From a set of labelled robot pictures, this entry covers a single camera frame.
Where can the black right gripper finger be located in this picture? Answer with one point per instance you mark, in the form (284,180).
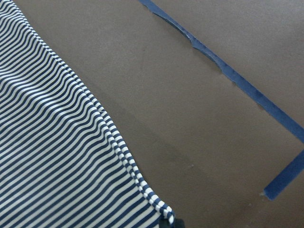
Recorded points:
(171,222)

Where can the navy white striped polo shirt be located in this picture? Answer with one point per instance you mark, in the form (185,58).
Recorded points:
(63,163)

